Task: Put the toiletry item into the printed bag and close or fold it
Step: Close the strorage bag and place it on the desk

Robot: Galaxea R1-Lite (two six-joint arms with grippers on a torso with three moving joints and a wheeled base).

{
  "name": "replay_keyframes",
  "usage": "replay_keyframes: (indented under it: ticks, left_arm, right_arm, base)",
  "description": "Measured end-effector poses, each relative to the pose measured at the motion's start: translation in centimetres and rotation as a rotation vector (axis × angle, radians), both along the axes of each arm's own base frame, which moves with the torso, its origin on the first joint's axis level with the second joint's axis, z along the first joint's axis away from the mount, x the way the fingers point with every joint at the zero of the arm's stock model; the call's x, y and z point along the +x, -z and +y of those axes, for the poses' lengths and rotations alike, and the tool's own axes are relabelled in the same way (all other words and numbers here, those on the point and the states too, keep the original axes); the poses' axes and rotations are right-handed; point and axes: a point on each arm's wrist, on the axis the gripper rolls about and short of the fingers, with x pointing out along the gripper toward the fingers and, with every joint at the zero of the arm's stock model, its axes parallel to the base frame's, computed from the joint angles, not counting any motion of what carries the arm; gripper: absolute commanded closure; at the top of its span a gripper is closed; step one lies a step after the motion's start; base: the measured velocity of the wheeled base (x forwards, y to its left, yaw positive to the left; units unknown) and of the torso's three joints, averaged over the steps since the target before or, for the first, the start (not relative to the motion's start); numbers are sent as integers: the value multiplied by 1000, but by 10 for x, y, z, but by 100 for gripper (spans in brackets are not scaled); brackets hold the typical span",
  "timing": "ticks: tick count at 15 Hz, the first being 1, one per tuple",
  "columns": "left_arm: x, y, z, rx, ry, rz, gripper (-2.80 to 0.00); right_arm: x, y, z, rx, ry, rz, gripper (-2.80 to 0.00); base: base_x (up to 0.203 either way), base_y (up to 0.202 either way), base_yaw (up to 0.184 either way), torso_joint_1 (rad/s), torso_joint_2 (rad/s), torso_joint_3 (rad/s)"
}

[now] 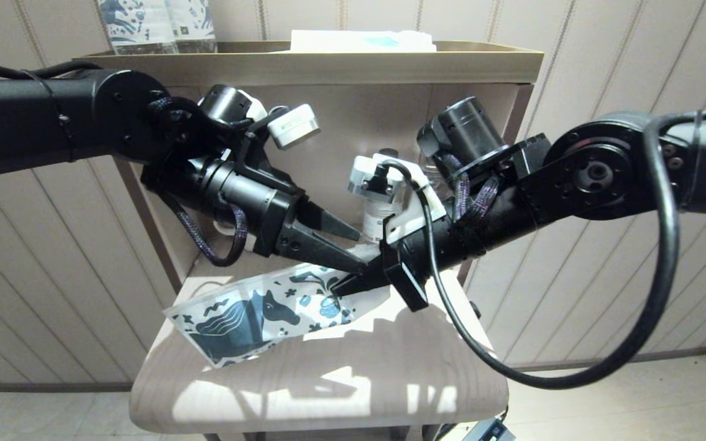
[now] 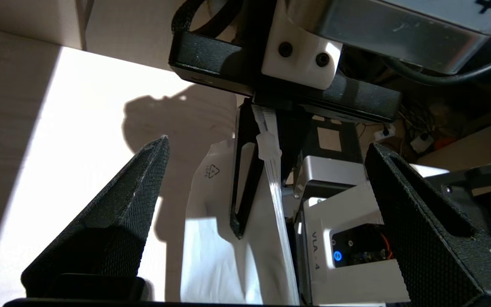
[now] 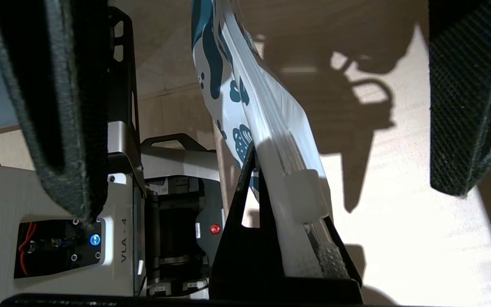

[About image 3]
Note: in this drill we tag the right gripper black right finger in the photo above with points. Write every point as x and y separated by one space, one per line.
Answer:
348 268

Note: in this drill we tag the black robot torso column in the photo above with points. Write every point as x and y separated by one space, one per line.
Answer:
119 136

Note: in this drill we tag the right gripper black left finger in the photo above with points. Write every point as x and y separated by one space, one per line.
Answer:
245 264

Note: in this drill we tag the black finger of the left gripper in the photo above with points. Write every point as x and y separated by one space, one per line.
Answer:
471 85
58 85

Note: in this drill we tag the white zip pouch blue horse print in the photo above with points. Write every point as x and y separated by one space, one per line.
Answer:
271 128

